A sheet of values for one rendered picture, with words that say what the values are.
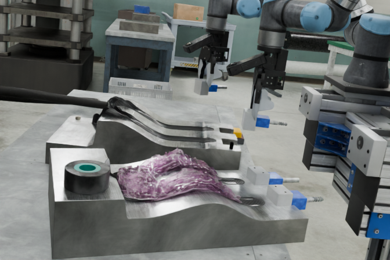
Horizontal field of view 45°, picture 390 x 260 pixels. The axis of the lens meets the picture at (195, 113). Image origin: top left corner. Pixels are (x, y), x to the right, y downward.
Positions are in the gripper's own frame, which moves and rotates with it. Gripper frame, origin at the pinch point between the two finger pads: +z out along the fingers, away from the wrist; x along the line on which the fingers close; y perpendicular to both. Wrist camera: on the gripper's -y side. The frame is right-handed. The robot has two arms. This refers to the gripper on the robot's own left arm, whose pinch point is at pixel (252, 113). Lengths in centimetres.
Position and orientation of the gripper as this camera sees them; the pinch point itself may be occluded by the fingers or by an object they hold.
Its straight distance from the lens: 139.2
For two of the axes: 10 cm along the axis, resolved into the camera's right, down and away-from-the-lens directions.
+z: -1.2, 9.6, 2.5
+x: 0.2, -2.5, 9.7
